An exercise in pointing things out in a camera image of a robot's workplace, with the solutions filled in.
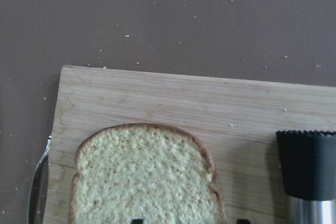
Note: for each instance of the wooden cutting board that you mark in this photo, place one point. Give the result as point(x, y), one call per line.
point(235, 119)

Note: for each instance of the bread slice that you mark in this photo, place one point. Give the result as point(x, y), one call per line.
point(151, 173)

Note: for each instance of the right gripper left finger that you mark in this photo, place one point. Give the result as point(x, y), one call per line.
point(137, 221)

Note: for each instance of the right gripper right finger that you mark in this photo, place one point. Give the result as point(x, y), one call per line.
point(242, 221)

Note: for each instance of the steel muddler black head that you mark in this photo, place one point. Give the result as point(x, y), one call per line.
point(307, 160)

